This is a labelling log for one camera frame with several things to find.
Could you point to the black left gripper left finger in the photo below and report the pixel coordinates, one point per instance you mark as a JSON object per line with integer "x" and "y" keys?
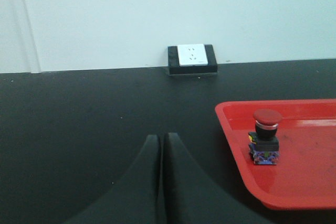
{"x": 133, "y": 198}

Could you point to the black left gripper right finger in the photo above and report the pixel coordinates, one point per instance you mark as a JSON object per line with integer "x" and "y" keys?
{"x": 190, "y": 196}

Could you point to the red mushroom push button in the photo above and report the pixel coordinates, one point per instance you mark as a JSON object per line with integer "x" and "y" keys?
{"x": 264, "y": 145}

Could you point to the red plastic tray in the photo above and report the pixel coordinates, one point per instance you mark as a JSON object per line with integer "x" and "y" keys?
{"x": 304, "y": 177}

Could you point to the white wall socket black box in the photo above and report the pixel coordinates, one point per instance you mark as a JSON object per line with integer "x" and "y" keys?
{"x": 191, "y": 59}

